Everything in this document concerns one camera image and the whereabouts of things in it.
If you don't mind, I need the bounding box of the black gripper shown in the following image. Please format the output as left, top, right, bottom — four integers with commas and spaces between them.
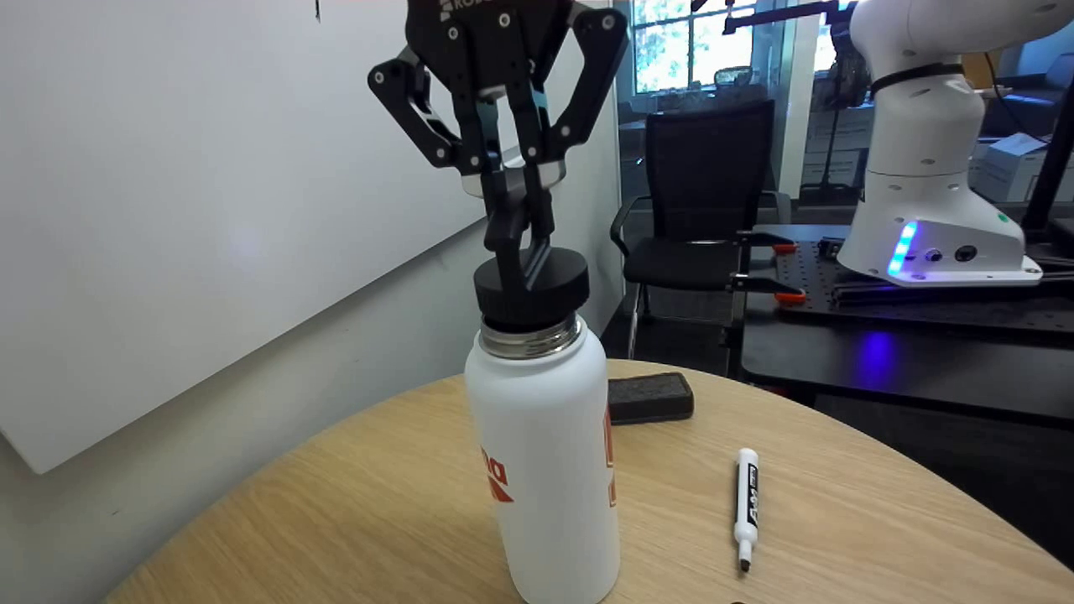
367, 0, 630, 286

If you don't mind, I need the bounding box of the white bottle with black cap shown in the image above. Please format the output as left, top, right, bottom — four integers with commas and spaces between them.
461, 246, 626, 604

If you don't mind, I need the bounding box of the black office chair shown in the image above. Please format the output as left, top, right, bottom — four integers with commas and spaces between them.
607, 95, 789, 363

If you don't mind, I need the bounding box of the whiteboard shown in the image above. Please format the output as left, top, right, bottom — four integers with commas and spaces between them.
0, 0, 630, 477

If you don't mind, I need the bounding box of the black whiteboard eraser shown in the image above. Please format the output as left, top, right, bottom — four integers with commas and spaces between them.
603, 371, 698, 429

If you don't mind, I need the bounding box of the white marker with black label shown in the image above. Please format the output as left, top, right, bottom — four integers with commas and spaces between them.
728, 447, 767, 580

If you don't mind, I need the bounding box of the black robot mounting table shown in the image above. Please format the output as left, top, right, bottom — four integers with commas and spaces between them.
735, 219, 1074, 426

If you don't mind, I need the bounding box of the round wooden table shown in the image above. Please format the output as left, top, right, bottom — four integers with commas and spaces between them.
104, 354, 1074, 604

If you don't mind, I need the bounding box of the window with frame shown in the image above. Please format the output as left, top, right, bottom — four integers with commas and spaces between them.
629, 0, 767, 101

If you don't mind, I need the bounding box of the orange handled clamp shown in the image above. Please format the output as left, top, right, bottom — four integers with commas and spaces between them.
731, 228, 804, 259
731, 271, 809, 312

